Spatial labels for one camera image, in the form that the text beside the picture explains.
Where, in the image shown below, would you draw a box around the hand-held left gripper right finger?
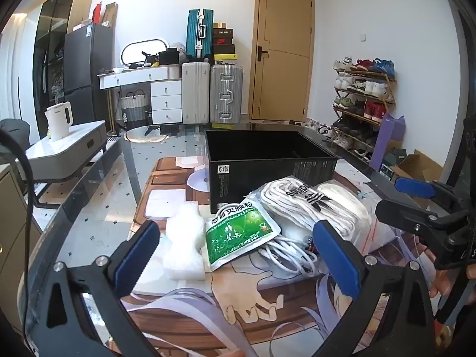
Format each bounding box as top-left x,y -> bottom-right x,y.
312,220 -> 436,357

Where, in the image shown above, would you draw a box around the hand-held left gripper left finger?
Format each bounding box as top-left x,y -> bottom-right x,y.
37,220 -> 161,357

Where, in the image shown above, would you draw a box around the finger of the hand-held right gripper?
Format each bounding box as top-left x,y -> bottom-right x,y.
394,176 -> 464,212
375,199 -> 470,248

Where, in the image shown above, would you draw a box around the white foam wrap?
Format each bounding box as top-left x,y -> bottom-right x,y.
164,203 -> 207,281

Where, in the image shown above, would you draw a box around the white laces bag black label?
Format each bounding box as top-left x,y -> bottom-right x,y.
258,176 -> 359,242

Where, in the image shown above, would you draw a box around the green printed packet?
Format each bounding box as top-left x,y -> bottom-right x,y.
205,200 -> 281,273

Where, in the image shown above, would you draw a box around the black cardboard box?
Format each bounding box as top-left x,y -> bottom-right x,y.
205,129 -> 339,214

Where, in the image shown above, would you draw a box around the person's right hand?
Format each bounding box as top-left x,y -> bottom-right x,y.
418,232 -> 469,299

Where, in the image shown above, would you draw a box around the open cardboard box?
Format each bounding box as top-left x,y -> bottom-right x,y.
390,149 -> 443,194

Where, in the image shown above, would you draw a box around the dark green box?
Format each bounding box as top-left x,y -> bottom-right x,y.
381,149 -> 408,179

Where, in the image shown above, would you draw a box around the printed desk mat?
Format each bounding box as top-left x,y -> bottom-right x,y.
126,156 -> 447,357

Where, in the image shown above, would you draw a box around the rows of shoes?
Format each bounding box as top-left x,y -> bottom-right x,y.
332,57 -> 395,159

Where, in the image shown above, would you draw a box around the wooden shoe rack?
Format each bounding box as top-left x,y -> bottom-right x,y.
332,57 -> 397,157

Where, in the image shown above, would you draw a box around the round floor rug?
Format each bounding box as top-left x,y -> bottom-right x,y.
124,126 -> 168,144

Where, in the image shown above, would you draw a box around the grey coffee table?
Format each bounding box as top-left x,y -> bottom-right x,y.
24,120 -> 108,183

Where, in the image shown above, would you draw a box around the beige cabinet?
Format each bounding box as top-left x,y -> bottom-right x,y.
0,164 -> 41,343

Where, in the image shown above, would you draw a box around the woven basket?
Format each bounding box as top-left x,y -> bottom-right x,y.
120,91 -> 151,131

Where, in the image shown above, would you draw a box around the white electric kettle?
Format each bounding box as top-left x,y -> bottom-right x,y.
45,101 -> 73,142

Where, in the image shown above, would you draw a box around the white vanity desk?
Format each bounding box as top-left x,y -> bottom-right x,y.
97,65 -> 184,125

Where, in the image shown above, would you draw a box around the dark grey cloth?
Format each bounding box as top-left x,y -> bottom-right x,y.
0,118 -> 31,153

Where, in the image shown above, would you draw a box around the white suitcase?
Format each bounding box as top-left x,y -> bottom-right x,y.
181,61 -> 211,124

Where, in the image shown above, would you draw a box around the silver suitcase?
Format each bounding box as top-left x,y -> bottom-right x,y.
209,63 -> 243,123

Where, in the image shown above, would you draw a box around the black refrigerator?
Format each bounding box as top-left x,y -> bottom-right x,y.
63,23 -> 114,132

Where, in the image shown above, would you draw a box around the oval mirror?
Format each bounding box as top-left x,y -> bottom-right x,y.
121,37 -> 170,68

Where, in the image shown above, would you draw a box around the wooden door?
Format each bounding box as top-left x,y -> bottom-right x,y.
251,0 -> 315,121

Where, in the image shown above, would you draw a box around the white curtain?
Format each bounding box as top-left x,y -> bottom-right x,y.
0,13 -> 38,120

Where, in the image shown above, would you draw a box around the teal suitcase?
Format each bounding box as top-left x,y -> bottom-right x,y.
186,8 -> 215,60

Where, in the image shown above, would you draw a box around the brown cardboard carton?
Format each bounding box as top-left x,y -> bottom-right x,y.
102,3 -> 119,28

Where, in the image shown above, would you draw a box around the dark glass cabinet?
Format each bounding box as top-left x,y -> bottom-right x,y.
33,0 -> 93,112

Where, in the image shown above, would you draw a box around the white coiled cable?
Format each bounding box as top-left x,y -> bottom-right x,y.
217,201 -> 324,279

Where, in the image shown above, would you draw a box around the black cable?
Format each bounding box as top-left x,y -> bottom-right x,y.
0,128 -> 36,346

